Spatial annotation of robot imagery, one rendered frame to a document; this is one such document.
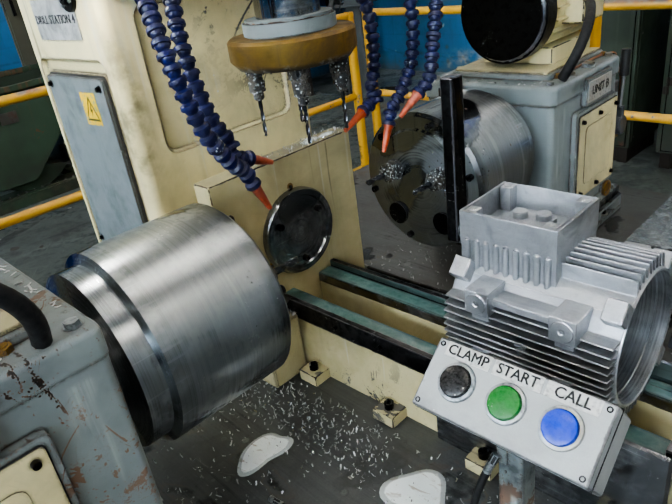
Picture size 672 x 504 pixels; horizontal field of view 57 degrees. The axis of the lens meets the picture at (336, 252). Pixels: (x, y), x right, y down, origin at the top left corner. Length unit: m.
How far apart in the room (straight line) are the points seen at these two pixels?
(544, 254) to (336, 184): 0.49
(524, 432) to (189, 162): 0.69
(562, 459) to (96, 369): 0.41
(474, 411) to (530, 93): 0.74
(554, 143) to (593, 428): 0.75
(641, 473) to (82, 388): 0.57
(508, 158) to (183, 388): 0.67
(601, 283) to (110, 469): 0.53
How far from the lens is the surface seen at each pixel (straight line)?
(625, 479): 0.77
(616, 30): 4.03
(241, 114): 1.09
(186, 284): 0.69
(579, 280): 0.70
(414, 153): 1.08
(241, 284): 0.71
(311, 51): 0.82
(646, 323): 0.82
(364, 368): 0.95
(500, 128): 1.10
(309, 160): 1.03
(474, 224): 0.72
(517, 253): 0.70
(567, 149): 1.27
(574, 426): 0.54
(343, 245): 1.13
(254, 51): 0.84
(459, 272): 0.73
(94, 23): 0.98
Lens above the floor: 1.44
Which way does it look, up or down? 27 degrees down
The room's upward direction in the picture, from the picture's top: 8 degrees counter-clockwise
